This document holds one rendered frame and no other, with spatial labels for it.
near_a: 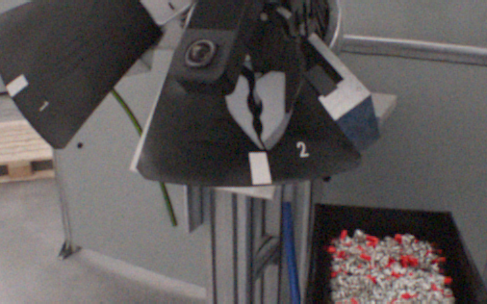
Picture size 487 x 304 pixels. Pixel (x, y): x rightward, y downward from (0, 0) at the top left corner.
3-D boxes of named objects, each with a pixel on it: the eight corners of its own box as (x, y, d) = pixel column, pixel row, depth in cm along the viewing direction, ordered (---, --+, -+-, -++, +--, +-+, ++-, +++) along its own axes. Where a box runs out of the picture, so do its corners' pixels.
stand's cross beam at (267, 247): (264, 248, 113) (264, 234, 112) (279, 252, 111) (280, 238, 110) (226, 291, 97) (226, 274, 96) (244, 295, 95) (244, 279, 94)
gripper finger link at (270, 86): (312, 126, 49) (306, 42, 44) (292, 160, 45) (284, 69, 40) (283, 122, 51) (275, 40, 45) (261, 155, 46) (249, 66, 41)
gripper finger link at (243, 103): (283, 122, 51) (275, 40, 45) (261, 155, 46) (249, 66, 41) (256, 118, 52) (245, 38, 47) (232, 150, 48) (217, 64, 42)
